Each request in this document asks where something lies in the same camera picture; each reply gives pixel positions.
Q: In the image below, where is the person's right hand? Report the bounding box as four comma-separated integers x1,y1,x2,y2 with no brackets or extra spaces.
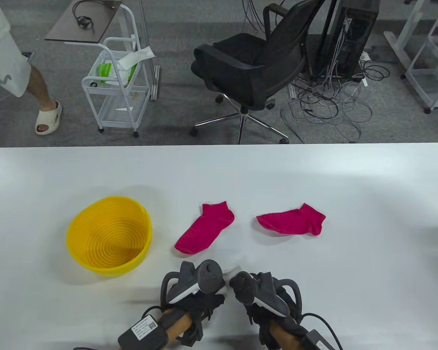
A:
240,302,310,331

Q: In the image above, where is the person's left hand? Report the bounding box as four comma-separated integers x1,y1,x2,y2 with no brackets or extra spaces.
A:
165,293,226,345

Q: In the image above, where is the black and white controller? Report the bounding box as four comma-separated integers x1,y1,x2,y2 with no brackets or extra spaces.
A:
161,260,226,305
229,271,303,317

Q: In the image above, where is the white sock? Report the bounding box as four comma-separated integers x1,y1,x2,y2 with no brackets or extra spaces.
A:
221,265,242,292

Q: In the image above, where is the pink sock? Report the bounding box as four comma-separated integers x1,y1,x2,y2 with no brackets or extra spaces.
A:
174,201,235,255
256,203,326,237

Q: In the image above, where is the person's left forearm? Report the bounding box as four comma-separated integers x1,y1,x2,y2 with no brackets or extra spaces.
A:
157,310,194,343

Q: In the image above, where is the black box with white label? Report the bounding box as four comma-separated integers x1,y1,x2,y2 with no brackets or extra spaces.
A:
301,330,337,350
118,315,169,350

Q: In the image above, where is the yellow ribbed basket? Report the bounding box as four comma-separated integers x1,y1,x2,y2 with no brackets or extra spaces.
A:
66,196,153,276

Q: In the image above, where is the cream slide sandal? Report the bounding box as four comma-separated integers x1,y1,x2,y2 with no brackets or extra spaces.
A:
35,100,63,136

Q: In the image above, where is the black office chair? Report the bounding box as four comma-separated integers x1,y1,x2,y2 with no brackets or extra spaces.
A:
190,0,327,145

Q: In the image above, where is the green and white wipes pack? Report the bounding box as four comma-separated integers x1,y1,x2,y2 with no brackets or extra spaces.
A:
97,63,139,86

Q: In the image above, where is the white paper sheet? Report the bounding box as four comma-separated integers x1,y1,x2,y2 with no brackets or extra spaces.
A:
118,47,155,70

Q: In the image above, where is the white metal rack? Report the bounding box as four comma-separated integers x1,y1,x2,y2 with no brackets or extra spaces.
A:
404,0,438,114

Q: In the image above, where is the black computer tower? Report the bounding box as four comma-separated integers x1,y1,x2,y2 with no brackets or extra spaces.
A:
316,0,381,79

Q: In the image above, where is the dark brown side table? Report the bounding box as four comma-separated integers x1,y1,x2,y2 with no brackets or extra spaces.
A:
44,0,123,45

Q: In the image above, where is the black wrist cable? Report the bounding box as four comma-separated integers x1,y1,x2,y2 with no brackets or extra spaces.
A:
302,314,342,350

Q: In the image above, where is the white wire utility cart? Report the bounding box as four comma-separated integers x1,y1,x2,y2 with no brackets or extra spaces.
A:
81,4,151,138

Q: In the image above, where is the tangle of floor cables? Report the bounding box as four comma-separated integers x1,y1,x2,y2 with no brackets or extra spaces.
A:
280,60,390,143

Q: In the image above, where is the grey metal post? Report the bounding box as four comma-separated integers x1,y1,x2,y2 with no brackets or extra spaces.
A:
138,0,162,101

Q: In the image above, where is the white desk frame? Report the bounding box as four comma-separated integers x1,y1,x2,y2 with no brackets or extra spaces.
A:
383,0,429,79

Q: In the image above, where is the black coiled cable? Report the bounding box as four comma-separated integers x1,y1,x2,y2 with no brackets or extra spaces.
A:
72,0,95,30

